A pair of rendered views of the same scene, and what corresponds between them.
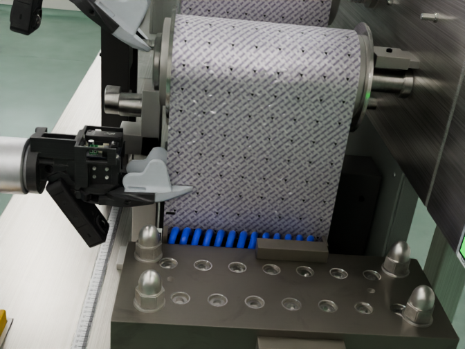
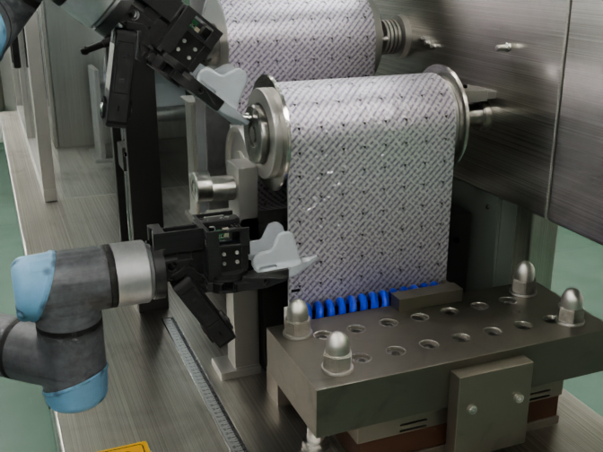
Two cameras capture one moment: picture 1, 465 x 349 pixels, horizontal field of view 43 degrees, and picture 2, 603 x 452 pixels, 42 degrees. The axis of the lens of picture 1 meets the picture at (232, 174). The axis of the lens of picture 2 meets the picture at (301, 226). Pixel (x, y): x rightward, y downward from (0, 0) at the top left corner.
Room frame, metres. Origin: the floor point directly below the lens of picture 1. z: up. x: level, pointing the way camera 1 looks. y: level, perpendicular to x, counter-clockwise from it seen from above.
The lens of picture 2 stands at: (-0.18, 0.34, 1.47)
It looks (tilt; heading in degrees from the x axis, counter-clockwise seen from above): 19 degrees down; 343
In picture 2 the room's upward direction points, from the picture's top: straight up
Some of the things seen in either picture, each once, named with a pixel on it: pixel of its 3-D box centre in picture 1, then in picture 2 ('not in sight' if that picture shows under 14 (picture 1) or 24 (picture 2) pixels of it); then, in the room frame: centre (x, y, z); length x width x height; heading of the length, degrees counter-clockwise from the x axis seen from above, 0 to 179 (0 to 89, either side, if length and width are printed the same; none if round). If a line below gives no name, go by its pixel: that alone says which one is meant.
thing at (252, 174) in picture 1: (252, 180); (371, 236); (0.72, -0.03, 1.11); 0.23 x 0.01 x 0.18; 95
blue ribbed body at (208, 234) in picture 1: (245, 243); (375, 304); (0.70, -0.03, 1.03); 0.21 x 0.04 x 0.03; 95
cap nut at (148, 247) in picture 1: (149, 240); (297, 317); (0.64, 0.10, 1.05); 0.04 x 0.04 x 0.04
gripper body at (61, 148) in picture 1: (79, 165); (199, 256); (0.70, 0.20, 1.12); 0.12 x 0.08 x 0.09; 95
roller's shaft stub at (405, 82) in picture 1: (383, 80); (462, 116); (0.80, -0.19, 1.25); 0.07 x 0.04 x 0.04; 95
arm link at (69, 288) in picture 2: not in sight; (64, 285); (0.69, 0.36, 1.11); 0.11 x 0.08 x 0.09; 95
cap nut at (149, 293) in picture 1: (149, 287); (337, 350); (0.55, 0.08, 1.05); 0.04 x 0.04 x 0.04
